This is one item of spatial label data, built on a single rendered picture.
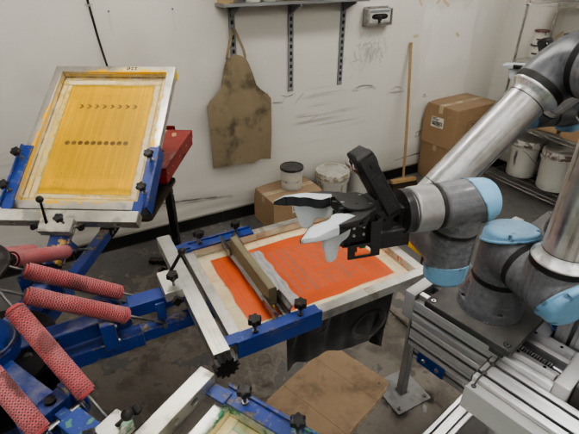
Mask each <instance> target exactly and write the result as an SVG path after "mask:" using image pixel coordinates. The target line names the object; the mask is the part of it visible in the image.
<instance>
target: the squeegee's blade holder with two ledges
mask: <svg viewBox="0 0 579 434"><path fill-rule="evenodd" d="M231 258H232V260H233V262H234V263H235V264H236V266H237V267H238V269H239V270H240V272H241V273H242V275H243V276H244V277H245V279H246V280H247V281H248V283H249V284H250V286H251V287H252V289H253V290H254V292H255V293H256V295H257V296H258V297H259V299H260V300H261V301H262V302H264V300H263V299H262V297H261V295H262V294H261V293H260V291H259V290H258V288H257V287H256V285H255V284H254V282H253V281H252V279H251V278H250V276H249V275H248V274H247V273H246V272H245V270H244V269H243V267H242V266H241V265H240V263H239V261H238V260H237V259H236V257H235V256H234V255H232V256H231Z"/></svg>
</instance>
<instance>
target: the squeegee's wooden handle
mask: <svg viewBox="0 0 579 434"><path fill-rule="evenodd" d="M230 245H231V252H232V255H234V256H235V257H236V259H237V260H238V261H239V263H240V265H241V266H242V267H243V269H244V270H245V272H246V273H247V274H248V275H249V276H250V278H251V279H252V281H253V282H254V284H255V285H256V287H257V288H258V290H259V291H260V293H261V294H262V295H264V296H265V297H266V298H267V299H268V301H269V302H270V303H271V304H272V305H274V304H277V287H276V286H275V285H274V284H273V282H272V281H271V279H270V278H269V277H268V276H267V275H266V274H265V272H264V271H263V270H262V269H261V267H260V266H259V265H258V263H257V262H256V261H255V259H254V258H253V257H252V255H251V254H250V253H249V251H248V250H247V249H246V248H245V246H243V244H242V243H241V242H240V240H239V239H238V238H237V236H234V237H231V238H230Z"/></svg>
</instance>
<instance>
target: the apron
mask: <svg viewBox="0 0 579 434"><path fill-rule="evenodd" d="M232 28H233V27H232ZM233 32H234V33H235V35H236V37H237V40H238V42H239V44H240V47H241V49H242V52H243V55H244V57H243V56H240V55H238V54H235V55H233V56H231V57H230V58H229V57H228V55H229V50H230V46H231V41H232V38H233ZM225 59H226V63H225V65H224V69H223V74H222V80H221V90H220V91H219V93H218V94H217V95H216V96H215V98H214V99H213V100H212V101H210V102H209V105H208V107H207V108H208V116H209V131H210V140H211V150H212V159H213V168H217V167H226V166H231V165H234V164H239V163H255V162H257V161H258V160H260V159H271V98H270V97H269V95H268V93H267V94H266V93H265V92H264V91H262V90H261V89H260V88H259V87H258V86H257V85H256V82H255V79H254V76H253V74H252V69H251V67H250V65H249V63H248V61H247V60H246V52H245V48H244V47H243V44H242V42H241V40H240V37H239V35H238V33H237V31H236V29H235V28H233V29H231V33H230V36H229V41H228V45H227V53H226V58H225Z"/></svg>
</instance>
